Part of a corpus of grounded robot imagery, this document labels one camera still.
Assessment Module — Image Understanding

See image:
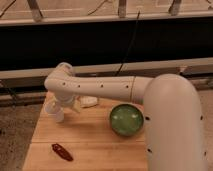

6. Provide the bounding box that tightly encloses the bamboo cutting board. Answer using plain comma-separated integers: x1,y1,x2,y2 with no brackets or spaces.
23,99,148,171

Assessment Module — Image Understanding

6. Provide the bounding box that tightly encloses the black hanging cable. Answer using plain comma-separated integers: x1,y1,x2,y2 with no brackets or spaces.
113,10,141,78

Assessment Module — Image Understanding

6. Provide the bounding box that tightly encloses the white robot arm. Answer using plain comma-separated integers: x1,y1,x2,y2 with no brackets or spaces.
44,62,208,171

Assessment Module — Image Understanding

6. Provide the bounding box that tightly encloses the dark red chili pepper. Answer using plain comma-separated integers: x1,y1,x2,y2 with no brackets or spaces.
52,143,73,161

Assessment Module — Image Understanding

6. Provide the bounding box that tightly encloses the green ceramic bowl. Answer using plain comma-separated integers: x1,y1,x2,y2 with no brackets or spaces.
109,104,144,137

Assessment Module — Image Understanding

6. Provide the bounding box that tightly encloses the small white lying container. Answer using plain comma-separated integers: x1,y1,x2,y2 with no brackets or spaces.
80,96,98,108

